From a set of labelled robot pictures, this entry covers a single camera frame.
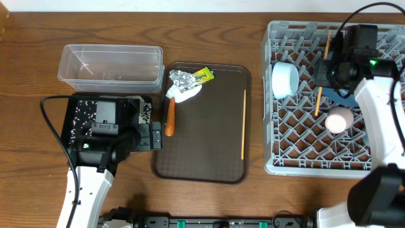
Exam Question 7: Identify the pink cup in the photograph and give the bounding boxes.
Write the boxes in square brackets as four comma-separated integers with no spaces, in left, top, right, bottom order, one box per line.
[325,106,354,134]

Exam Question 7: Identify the large blue bowl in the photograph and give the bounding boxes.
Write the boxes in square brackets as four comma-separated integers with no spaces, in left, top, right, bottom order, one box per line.
[322,87,358,107]

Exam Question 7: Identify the grey dishwasher rack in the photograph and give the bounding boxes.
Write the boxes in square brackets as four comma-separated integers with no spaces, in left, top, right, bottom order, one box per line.
[262,21,404,179]

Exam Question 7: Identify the orange carrot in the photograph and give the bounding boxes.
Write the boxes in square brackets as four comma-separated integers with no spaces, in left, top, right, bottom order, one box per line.
[165,97,176,137]

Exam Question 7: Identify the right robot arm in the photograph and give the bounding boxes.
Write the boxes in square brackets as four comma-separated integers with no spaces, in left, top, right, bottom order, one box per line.
[313,22,404,227]

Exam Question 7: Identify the small light blue bowl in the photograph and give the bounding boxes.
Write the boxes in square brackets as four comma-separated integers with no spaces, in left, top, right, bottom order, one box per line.
[271,62,299,99]

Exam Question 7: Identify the white rice grains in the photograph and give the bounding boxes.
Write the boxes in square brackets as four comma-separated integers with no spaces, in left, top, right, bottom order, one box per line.
[68,100,152,144]

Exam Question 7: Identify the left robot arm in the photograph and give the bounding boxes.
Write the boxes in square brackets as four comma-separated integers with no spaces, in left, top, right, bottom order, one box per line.
[43,93,163,227]

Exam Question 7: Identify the black waste tray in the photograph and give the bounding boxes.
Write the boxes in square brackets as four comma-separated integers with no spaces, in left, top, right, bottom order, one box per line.
[61,92,153,151]

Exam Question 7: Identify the clear plastic bin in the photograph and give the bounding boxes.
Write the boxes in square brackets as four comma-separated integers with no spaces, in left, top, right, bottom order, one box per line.
[58,44,165,94]

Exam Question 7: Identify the yellow snack wrapper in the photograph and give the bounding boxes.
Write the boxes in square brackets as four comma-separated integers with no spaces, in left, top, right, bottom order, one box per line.
[192,67,215,85]

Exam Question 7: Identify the aluminium foil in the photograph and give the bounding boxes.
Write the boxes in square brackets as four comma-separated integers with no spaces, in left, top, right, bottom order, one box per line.
[169,70,197,93]

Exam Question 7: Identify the brown plastic tray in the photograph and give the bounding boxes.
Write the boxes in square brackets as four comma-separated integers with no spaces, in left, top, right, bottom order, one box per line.
[151,62,251,184]

